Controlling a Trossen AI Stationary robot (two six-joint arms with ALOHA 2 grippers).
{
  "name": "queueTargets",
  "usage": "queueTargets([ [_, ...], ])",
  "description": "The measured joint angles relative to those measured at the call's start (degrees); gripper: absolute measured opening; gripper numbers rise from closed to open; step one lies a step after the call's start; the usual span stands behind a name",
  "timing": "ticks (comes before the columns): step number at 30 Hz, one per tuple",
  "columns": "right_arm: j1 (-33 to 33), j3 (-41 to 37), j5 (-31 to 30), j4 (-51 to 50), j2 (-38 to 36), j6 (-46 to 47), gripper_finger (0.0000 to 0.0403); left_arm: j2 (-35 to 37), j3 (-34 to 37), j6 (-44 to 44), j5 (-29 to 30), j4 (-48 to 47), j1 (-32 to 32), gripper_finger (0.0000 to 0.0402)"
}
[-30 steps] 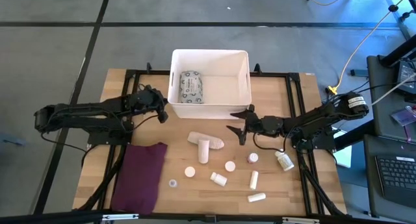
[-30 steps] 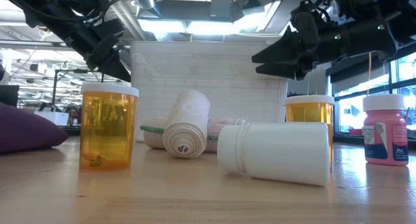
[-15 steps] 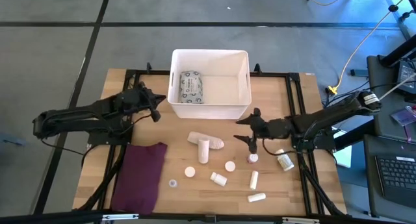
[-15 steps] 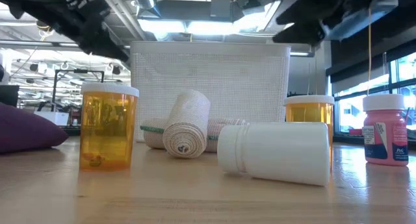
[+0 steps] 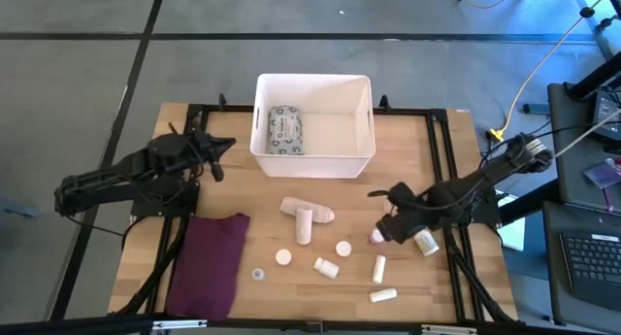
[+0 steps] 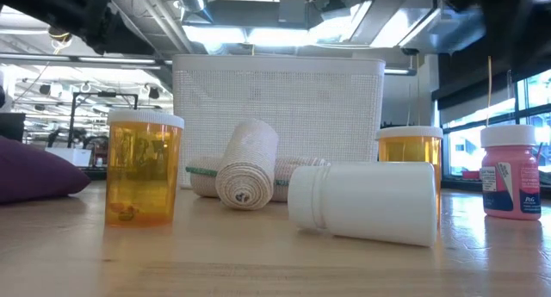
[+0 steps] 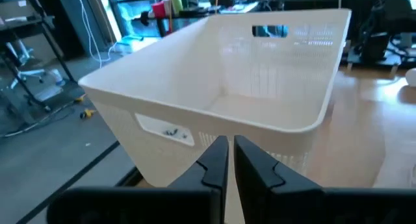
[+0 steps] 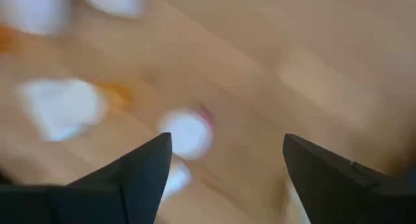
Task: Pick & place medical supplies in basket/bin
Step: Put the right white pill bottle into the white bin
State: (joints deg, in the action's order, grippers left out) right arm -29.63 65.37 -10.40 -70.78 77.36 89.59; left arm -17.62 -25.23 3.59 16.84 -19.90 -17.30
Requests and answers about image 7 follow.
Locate yellow cable connector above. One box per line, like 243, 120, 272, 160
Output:
79, 108, 98, 120

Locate black metal rack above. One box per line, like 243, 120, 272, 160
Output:
0, 0, 81, 116

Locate grey office chair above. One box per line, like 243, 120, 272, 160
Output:
5, 38, 62, 90

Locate red cup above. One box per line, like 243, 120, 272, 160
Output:
151, 1, 166, 19

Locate black office desk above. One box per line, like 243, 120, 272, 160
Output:
139, 0, 261, 38

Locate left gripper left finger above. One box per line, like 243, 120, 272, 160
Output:
46, 134, 229, 224

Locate white cable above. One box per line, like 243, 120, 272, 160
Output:
75, 0, 126, 69

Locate white plastic basket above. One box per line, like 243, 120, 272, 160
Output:
77, 8, 353, 189

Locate black office chair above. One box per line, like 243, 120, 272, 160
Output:
352, 0, 416, 68

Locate black metal table frame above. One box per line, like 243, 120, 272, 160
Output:
113, 166, 144, 188

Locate green cup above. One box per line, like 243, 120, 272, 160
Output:
170, 0, 184, 14

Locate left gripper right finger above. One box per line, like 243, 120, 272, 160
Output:
233, 134, 416, 224

